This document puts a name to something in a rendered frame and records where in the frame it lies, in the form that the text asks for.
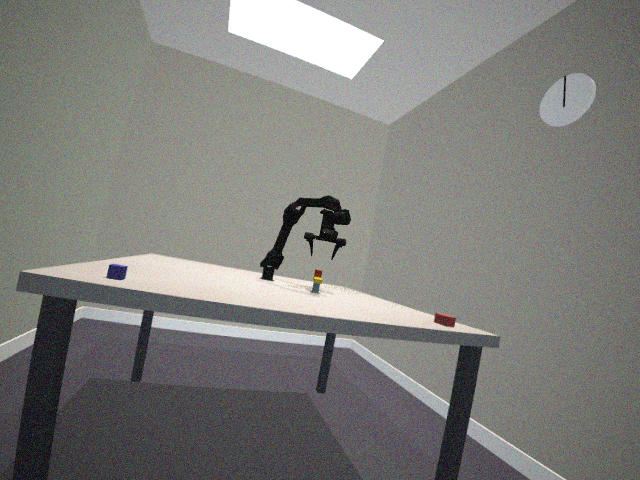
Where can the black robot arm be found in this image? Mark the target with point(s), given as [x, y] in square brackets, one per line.
[291, 216]

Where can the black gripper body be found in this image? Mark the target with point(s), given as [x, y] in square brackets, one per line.
[311, 236]

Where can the small red block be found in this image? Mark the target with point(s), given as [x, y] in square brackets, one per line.
[444, 320]

